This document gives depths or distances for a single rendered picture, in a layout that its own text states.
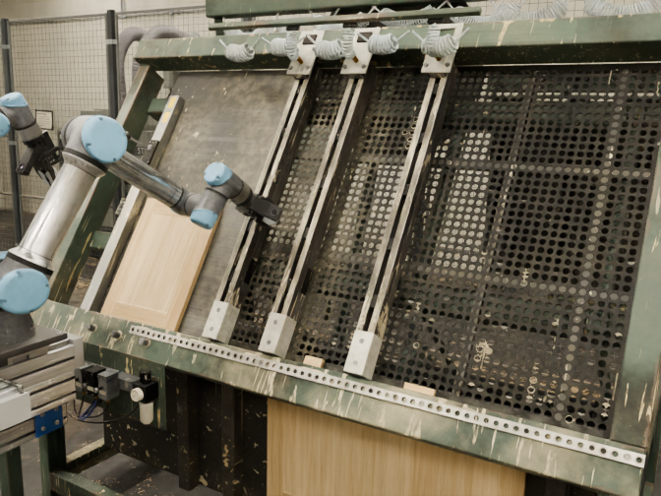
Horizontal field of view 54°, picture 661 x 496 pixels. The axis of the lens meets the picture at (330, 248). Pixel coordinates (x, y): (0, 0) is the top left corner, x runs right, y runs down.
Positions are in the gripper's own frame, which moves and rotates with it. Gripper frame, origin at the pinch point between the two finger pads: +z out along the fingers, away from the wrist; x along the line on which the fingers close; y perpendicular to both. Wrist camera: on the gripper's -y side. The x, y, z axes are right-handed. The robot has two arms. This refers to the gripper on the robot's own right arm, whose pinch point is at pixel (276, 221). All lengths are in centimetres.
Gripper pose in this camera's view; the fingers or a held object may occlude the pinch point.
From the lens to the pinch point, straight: 220.9
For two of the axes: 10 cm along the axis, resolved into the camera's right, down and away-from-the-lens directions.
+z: 4.1, 3.7, 8.3
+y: -8.1, -2.7, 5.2
